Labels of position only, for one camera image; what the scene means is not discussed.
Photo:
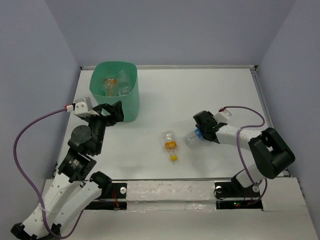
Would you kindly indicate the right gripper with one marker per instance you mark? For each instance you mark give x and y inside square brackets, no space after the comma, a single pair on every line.
[212,117]

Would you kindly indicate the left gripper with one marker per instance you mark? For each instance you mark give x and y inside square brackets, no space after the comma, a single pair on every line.
[116,109]

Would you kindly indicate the clear bottle blue label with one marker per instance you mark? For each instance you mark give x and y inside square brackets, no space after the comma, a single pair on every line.
[194,139]

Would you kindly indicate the orange capped drink bottle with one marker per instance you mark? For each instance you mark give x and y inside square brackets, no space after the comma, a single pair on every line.
[110,87]

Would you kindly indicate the clear bottle white cap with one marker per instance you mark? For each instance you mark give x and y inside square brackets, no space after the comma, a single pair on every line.
[124,85]

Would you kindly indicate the clear bottle yellow cap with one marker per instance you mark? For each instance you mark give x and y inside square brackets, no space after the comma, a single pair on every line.
[170,144]

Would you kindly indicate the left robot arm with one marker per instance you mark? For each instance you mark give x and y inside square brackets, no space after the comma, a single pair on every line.
[74,185]

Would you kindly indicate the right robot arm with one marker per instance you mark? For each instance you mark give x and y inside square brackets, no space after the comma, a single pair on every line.
[263,153]

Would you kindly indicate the green plastic bin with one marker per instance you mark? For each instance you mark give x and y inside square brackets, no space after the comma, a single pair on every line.
[110,69]

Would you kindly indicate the white foam strip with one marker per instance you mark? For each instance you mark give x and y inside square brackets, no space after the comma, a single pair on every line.
[170,195]

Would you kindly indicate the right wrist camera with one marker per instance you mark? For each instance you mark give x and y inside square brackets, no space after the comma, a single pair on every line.
[223,115]

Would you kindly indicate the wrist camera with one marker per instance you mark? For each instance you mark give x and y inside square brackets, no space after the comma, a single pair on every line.
[223,115]
[83,107]

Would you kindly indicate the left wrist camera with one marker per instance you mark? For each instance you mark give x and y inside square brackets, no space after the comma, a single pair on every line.
[83,107]

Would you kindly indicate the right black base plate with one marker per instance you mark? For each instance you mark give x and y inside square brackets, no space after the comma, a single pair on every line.
[229,198]

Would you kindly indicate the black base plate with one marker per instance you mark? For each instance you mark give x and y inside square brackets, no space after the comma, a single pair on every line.
[229,198]
[115,199]

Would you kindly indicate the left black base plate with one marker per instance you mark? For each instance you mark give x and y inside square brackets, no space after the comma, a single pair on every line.
[115,199]

